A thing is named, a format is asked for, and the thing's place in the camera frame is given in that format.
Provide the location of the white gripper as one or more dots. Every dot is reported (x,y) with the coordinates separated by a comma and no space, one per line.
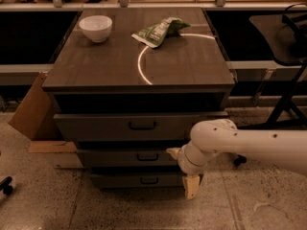
(186,162)

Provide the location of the grey drawer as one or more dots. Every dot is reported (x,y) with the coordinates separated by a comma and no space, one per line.
(130,127)
(106,181)
(125,158)

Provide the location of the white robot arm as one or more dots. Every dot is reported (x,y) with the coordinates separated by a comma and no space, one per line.
(286,149)

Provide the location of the grey bottom drawer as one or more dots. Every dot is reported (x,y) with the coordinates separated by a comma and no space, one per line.
(106,181)

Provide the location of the grey three-drawer cabinet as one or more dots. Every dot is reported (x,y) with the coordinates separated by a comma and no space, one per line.
(185,74)

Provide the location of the grey top drawer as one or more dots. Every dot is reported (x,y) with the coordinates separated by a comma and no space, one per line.
(130,127)

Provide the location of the green snack bag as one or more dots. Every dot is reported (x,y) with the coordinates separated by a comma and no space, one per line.
(154,35)

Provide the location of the brown cardboard box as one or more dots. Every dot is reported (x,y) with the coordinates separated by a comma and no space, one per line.
(34,119)

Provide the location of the white ceramic bowl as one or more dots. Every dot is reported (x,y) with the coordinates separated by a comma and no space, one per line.
(97,28)

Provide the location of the black metal stand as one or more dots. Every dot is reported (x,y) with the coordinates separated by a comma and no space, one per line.
(286,37)

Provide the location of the black chair caster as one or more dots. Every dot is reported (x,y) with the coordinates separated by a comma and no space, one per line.
(5,185)

